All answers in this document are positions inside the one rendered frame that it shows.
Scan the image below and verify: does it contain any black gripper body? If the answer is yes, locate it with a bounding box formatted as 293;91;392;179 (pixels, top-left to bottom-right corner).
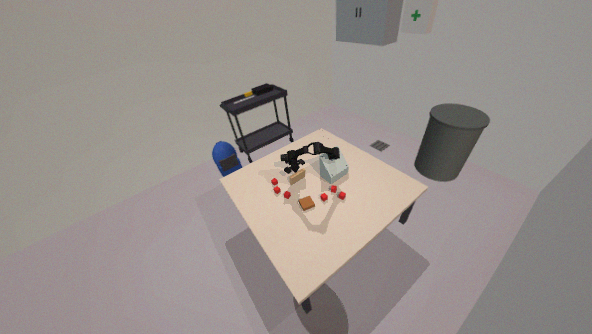
284;159;305;174

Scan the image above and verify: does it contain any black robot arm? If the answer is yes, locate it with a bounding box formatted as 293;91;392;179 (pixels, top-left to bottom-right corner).
280;142;340;165

